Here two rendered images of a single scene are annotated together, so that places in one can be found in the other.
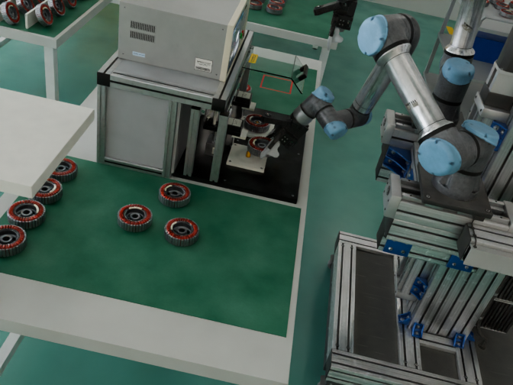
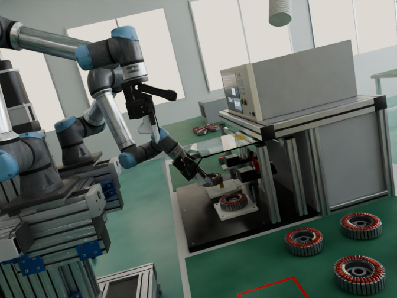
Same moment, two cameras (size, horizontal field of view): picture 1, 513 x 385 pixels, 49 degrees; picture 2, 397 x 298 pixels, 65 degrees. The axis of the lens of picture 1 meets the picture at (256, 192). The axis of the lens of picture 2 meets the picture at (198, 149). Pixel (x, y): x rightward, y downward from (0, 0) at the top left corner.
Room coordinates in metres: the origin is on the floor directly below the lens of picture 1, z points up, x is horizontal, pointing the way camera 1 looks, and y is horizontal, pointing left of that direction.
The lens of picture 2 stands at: (3.29, -0.14, 1.32)
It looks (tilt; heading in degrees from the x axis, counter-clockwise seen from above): 13 degrees down; 175
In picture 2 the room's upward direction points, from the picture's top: 14 degrees counter-clockwise
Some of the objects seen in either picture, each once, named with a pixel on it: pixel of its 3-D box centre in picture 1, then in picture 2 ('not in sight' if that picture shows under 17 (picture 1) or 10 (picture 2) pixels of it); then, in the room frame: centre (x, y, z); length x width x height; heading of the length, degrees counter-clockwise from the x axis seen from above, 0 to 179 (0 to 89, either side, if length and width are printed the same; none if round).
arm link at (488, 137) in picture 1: (473, 144); (68, 130); (1.58, -0.62, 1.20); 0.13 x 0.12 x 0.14; 134
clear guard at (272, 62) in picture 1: (267, 66); (226, 149); (2.20, 0.07, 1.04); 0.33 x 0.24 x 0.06; 90
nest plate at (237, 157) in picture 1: (247, 157); (222, 188); (1.89, 0.06, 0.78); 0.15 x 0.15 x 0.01; 0
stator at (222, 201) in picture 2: (256, 123); (233, 201); (2.13, 0.06, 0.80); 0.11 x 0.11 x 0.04
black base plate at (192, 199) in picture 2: (247, 144); (231, 199); (2.01, 0.08, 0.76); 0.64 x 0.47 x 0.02; 0
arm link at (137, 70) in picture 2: not in sight; (134, 72); (2.30, -0.18, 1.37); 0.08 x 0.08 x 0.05
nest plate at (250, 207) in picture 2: (256, 127); (234, 207); (2.13, 0.06, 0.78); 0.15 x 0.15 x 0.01; 0
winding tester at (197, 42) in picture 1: (188, 21); (279, 81); (2.03, 0.38, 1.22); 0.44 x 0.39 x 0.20; 0
